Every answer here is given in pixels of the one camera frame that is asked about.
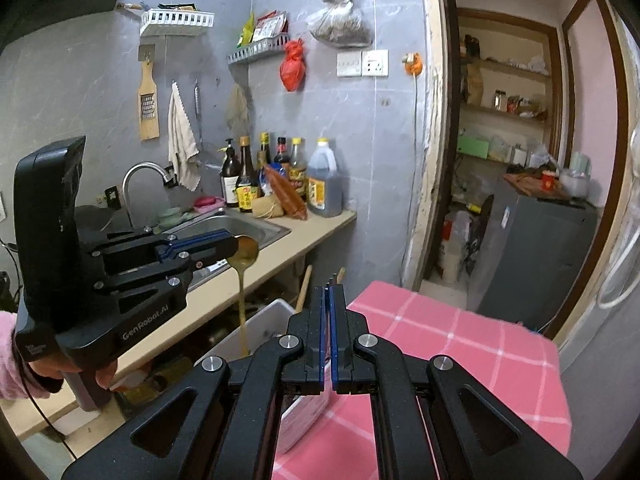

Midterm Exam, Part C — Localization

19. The yellow capped sauce bottle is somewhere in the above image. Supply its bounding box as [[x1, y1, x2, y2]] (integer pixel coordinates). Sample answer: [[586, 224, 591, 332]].
[[289, 137, 308, 201]]

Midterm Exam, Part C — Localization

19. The brown paper bag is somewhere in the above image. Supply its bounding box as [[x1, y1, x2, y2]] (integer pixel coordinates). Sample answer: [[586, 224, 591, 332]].
[[465, 62, 485, 106]]

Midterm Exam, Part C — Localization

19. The steel wok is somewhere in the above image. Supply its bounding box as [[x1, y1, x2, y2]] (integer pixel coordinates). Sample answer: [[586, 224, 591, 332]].
[[75, 205, 126, 233]]

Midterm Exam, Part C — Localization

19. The large soy sauce jug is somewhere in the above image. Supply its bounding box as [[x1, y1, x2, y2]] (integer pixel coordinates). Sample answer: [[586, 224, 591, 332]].
[[306, 138, 345, 218]]

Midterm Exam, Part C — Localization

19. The steel spoon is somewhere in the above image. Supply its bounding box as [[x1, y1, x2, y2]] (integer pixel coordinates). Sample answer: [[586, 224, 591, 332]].
[[227, 236, 259, 358]]

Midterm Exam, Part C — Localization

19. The steel faucet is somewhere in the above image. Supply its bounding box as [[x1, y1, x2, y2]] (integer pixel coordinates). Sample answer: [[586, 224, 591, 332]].
[[122, 161, 173, 228]]

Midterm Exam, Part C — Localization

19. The hanging beige loofah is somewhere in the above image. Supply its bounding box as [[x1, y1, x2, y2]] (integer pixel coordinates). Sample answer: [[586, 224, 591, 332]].
[[226, 82, 251, 133]]

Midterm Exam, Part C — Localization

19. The white wall socket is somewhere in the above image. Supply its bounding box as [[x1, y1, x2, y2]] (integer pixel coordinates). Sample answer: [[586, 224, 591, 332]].
[[361, 49, 389, 77]]

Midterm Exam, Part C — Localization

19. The wooden door frame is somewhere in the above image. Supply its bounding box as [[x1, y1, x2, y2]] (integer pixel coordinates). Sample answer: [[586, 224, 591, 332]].
[[400, 0, 640, 341]]

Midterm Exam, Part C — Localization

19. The white wall basket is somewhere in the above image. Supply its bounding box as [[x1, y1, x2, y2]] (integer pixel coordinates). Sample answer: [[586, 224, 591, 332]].
[[140, 9, 216, 38]]

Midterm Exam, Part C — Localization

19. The pink checked tablecloth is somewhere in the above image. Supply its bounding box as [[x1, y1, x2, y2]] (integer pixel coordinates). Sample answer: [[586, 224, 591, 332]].
[[272, 280, 573, 480]]

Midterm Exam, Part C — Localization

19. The green box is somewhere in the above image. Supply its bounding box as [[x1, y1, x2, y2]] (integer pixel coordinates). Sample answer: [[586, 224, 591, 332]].
[[457, 136, 490, 159]]

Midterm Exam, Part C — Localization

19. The soy sauce bottle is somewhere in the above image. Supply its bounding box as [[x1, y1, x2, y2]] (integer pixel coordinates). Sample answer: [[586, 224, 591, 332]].
[[236, 136, 258, 213]]

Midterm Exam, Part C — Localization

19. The wooden shelf unit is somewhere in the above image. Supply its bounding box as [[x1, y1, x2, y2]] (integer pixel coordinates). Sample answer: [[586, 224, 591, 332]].
[[457, 7, 561, 161]]

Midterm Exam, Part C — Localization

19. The white dish towel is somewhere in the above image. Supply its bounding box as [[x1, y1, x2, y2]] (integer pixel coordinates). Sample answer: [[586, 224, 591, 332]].
[[167, 81, 202, 192]]

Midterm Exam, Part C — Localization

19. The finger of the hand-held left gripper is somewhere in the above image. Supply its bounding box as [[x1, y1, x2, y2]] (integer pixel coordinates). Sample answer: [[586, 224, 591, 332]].
[[95, 250, 239, 297], [82, 229, 239, 276]]

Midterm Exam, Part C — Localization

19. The white plastic utensil basket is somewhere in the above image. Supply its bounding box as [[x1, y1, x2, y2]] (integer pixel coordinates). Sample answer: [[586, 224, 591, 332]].
[[192, 299, 333, 456]]

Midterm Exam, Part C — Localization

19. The clear bag of dried goods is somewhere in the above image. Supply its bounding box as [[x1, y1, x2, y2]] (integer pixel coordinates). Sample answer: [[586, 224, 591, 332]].
[[306, 0, 373, 48]]

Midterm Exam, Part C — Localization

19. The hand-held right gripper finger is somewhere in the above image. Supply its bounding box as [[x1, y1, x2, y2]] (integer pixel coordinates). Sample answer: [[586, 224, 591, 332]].
[[62, 284, 332, 480], [329, 284, 583, 480]]

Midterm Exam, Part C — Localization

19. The white hose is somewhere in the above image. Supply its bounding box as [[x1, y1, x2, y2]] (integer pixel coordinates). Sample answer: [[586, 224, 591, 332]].
[[597, 220, 640, 310]]

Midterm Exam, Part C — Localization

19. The orange brown packet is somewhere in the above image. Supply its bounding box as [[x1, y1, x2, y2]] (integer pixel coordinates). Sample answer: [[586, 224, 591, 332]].
[[262, 162, 308, 221]]

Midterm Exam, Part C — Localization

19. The white pot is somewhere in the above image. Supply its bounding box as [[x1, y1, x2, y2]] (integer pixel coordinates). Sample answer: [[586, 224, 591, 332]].
[[559, 167, 591, 198]]

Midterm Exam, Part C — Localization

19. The person's left hand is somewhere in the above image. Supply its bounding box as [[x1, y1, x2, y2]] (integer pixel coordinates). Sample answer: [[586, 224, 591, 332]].
[[31, 356, 119, 393]]

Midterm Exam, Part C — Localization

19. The grey cabinet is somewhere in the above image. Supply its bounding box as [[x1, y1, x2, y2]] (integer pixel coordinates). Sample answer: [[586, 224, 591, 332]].
[[475, 187, 598, 331]]

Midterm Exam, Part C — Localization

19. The white wall switch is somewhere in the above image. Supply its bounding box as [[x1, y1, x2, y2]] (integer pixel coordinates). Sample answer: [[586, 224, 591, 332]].
[[336, 51, 362, 78]]

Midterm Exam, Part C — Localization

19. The red seasoning packet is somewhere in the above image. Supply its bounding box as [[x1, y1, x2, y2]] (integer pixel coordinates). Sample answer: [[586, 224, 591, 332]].
[[251, 10, 290, 43]]

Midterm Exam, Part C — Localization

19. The red plastic bag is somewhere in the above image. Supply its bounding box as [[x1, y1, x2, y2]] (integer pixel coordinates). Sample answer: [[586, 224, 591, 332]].
[[280, 38, 307, 92]]

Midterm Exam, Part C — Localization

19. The dark bottle yellow neck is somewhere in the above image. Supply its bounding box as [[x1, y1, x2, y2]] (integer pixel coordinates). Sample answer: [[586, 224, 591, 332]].
[[257, 132, 273, 171]]

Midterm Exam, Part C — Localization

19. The beige kitchen counter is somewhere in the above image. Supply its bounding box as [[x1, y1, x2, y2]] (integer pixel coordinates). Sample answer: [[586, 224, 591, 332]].
[[0, 207, 358, 441]]

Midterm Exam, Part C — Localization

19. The white plastic jug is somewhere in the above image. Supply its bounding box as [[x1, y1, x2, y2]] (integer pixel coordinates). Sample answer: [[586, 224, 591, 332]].
[[440, 210, 473, 283]]

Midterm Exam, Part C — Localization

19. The beige bag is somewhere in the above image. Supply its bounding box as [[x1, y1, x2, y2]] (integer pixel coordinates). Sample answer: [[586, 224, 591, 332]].
[[251, 197, 286, 219]]

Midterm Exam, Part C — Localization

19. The wooden grater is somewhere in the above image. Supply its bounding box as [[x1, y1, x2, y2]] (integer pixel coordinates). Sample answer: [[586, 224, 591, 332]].
[[137, 45, 161, 141]]

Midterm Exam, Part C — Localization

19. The white power cable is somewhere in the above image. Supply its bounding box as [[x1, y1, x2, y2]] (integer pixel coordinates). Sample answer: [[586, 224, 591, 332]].
[[410, 74, 422, 261]]

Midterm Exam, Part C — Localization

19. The steel sink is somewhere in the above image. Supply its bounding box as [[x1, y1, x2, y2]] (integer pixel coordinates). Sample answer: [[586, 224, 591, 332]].
[[162, 210, 292, 291]]

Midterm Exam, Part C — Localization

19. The wooden cutting board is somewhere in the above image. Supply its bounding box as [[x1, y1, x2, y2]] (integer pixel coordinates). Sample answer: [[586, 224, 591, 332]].
[[502, 172, 571, 200]]

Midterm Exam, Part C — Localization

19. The dark bottle red cap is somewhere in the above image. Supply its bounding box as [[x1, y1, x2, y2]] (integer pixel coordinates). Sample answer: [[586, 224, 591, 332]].
[[274, 136, 292, 171]]

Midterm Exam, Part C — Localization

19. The grey wall shelf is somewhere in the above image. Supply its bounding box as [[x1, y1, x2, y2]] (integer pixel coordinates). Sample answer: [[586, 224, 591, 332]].
[[227, 34, 292, 66]]

